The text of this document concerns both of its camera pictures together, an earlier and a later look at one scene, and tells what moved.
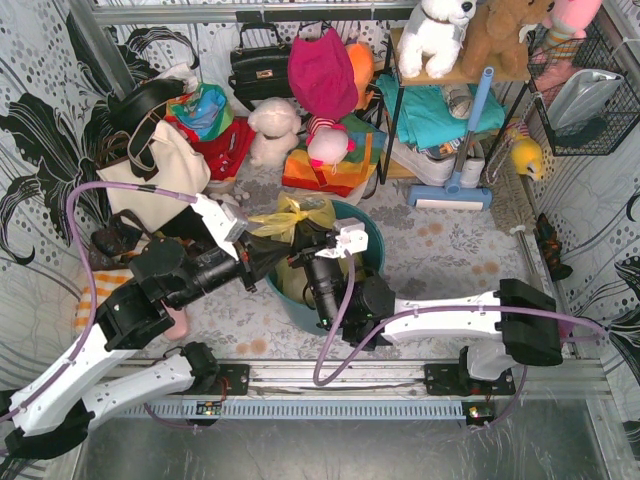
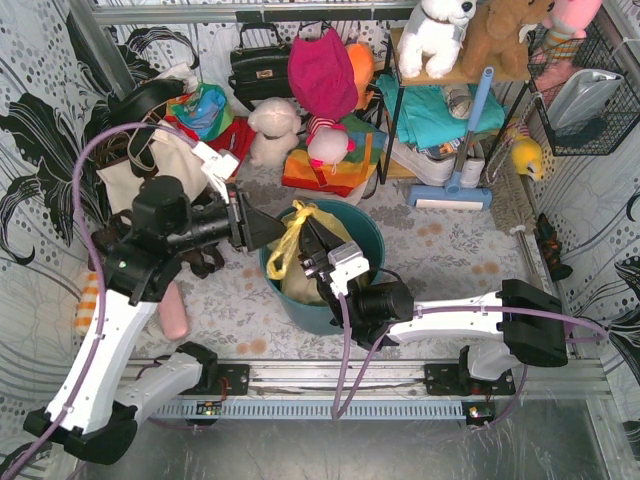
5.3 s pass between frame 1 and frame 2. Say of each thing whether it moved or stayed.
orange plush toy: stayed
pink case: stayed
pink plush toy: stayed
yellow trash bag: moved
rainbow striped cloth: stayed
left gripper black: moved
